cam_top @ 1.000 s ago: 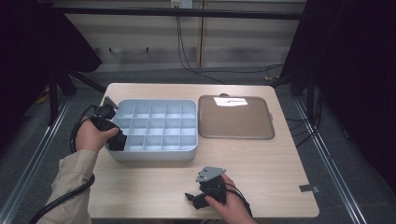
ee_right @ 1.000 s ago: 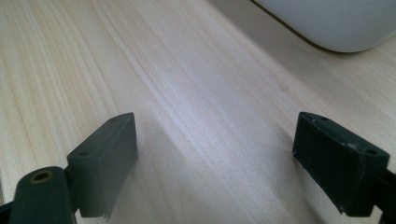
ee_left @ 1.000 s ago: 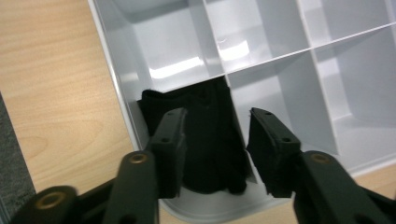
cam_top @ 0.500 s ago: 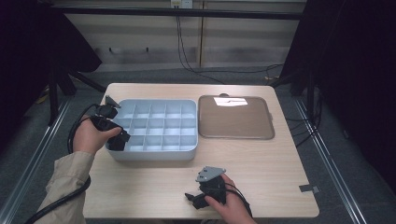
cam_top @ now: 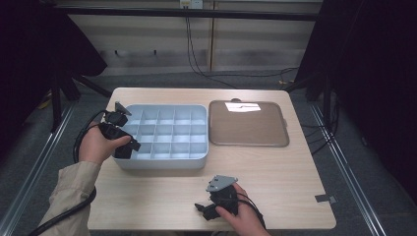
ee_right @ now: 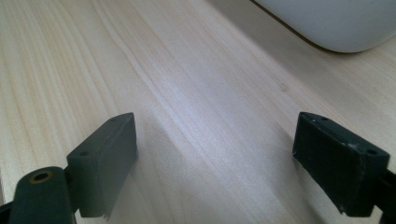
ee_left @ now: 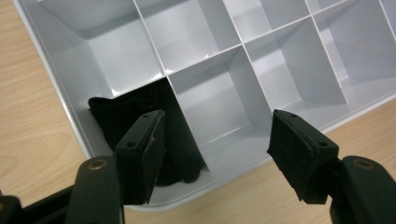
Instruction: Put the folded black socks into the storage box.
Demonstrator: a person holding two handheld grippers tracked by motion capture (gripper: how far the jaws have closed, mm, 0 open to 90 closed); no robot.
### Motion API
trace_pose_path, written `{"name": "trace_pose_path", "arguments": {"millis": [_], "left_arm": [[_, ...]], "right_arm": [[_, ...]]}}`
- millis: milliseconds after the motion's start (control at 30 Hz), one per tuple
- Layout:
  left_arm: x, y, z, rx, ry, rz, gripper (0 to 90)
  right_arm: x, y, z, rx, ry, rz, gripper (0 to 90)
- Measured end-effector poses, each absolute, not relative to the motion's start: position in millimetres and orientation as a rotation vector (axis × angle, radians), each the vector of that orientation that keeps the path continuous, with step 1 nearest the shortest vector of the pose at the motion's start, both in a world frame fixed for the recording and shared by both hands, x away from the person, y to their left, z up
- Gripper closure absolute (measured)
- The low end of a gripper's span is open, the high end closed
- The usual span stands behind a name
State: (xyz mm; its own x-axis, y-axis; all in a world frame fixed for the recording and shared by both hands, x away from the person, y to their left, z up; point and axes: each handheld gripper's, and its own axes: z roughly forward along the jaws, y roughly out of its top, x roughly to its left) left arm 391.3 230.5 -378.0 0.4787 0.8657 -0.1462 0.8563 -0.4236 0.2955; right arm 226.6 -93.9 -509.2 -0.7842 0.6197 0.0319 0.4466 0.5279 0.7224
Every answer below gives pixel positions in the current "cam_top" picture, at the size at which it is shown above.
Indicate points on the black metal stand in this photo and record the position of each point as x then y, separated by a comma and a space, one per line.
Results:
56, 105
326, 101

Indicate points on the brown flat box lid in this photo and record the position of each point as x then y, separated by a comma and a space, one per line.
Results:
246, 129

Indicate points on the metal floor rail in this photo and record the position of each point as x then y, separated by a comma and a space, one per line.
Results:
347, 170
36, 170

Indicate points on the person's left hand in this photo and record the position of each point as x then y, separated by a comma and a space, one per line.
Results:
95, 147

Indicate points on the black horizontal bar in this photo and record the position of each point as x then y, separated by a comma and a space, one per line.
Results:
164, 13

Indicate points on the light blue compartment storage box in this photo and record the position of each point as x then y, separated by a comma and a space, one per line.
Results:
164, 162

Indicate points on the dark curtain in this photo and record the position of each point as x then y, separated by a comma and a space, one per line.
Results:
370, 82
29, 65

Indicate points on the white wall socket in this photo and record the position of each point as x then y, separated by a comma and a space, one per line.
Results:
191, 4

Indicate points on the black sock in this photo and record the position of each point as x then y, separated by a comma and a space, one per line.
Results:
123, 153

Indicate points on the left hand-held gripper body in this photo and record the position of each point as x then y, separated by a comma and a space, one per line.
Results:
113, 128

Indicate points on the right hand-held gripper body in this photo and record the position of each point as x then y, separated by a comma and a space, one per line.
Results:
224, 200

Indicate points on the person's right hand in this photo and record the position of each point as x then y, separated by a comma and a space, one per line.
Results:
244, 219

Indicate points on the grey tape piece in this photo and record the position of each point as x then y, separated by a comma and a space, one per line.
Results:
324, 198

